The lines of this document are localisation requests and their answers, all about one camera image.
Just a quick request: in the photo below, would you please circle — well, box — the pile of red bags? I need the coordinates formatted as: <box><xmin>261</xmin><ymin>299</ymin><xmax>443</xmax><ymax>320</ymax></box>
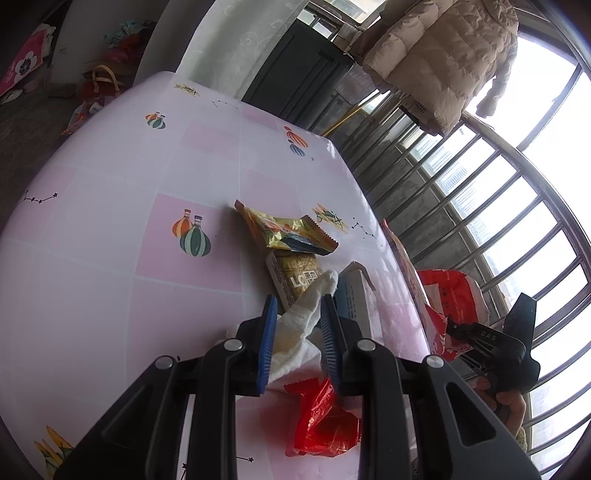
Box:
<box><xmin>104</xmin><ymin>21</ymin><xmax>155</xmax><ymax>70</ymax></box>

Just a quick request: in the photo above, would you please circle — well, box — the red and white plastic bag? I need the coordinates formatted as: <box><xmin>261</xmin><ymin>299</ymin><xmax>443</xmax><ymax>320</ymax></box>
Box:
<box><xmin>381</xmin><ymin>219</ymin><xmax>490</xmax><ymax>365</ymax></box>

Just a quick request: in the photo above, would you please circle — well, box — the pink balloon print tablecloth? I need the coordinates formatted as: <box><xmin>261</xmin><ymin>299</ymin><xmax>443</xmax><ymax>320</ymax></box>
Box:
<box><xmin>0</xmin><ymin>70</ymin><xmax>444</xmax><ymax>480</ymax></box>

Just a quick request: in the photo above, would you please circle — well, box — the yellow snack wrapper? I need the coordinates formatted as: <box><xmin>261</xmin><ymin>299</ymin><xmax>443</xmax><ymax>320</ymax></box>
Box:
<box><xmin>234</xmin><ymin>199</ymin><xmax>339</xmax><ymax>256</ymax></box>

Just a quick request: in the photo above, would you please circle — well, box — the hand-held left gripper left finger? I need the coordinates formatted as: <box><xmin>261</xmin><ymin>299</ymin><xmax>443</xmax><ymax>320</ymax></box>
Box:
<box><xmin>53</xmin><ymin>295</ymin><xmax>280</xmax><ymax>480</ymax></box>

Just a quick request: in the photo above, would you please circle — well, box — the small brown box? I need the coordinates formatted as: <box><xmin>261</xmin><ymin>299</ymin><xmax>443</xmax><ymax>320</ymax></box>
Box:
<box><xmin>265</xmin><ymin>249</ymin><xmax>324</xmax><ymax>312</ymax></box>

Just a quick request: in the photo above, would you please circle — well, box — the beige down jacket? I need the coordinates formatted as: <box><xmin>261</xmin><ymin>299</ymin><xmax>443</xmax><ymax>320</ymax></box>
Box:
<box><xmin>362</xmin><ymin>0</ymin><xmax>520</xmax><ymax>136</ymax></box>

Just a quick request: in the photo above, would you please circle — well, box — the red bag with yellow handles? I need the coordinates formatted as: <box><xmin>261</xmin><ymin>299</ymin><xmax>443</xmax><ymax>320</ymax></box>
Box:
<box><xmin>82</xmin><ymin>65</ymin><xmax>126</xmax><ymax>101</ymax></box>

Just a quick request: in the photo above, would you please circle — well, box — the white patterned curtain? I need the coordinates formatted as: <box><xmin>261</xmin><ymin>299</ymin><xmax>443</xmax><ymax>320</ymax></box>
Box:
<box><xmin>178</xmin><ymin>0</ymin><xmax>310</xmax><ymax>100</ymax></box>

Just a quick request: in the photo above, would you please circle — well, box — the pink floral blanket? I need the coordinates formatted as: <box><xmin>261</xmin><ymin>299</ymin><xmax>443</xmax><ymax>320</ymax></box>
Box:
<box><xmin>0</xmin><ymin>23</ymin><xmax>56</xmax><ymax>97</ymax></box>

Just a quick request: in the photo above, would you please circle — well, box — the white and blue carton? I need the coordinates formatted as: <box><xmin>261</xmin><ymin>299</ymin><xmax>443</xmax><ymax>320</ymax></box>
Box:
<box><xmin>335</xmin><ymin>261</ymin><xmax>382</xmax><ymax>340</ymax></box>

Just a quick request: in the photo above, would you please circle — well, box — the yellow broomstick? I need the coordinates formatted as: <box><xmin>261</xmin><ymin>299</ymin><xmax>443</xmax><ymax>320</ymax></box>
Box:
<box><xmin>322</xmin><ymin>104</ymin><xmax>370</xmax><ymax>138</ymax></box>

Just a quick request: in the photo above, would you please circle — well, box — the orange and white plastic bag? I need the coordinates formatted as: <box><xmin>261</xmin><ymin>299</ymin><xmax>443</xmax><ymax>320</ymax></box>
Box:
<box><xmin>62</xmin><ymin>102</ymin><xmax>100</xmax><ymax>134</ymax></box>

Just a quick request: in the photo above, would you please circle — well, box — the white paper tissue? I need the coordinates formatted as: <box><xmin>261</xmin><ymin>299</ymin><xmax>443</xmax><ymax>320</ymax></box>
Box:
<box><xmin>265</xmin><ymin>269</ymin><xmax>340</xmax><ymax>386</ymax></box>

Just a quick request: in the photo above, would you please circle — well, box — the dark cabinet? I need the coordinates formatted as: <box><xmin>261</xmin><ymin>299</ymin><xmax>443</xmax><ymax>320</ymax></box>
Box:
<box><xmin>241</xmin><ymin>21</ymin><xmax>356</xmax><ymax>137</ymax></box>

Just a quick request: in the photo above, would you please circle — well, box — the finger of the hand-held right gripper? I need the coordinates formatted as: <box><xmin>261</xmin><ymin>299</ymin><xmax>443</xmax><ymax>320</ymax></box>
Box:
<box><xmin>445</xmin><ymin>320</ymin><xmax>511</xmax><ymax>354</ymax></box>
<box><xmin>455</xmin><ymin>352</ymin><xmax>499</xmax><ymax>376</ymax></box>

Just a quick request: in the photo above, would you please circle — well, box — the metal balcony railing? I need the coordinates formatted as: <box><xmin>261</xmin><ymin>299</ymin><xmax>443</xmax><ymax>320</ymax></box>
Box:
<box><xmin>323</xmin><ymin>69</ymin><xmax>591</xmax><ymax>476</ymax></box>

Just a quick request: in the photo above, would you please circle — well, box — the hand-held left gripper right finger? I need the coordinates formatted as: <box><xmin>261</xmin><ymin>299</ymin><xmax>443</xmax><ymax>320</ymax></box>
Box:
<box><xmin>320</xmin><ymin>293</ymin><xmax>541</xmax><ymax>480</ymax></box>

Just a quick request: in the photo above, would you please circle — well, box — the person's right hand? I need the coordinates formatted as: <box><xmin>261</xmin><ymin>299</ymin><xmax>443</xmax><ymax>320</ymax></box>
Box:
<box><xmin>475</xmin><ymin>376</ymin><xmax>527</xmax><ymax>435</ymax></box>

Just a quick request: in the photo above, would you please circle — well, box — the red snack wrapper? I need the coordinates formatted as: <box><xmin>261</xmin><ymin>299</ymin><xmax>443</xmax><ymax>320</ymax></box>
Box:
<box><xmin>284</xmin><ymin>376</ymin><xmax>363</xmax><ymax>457</ymax></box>

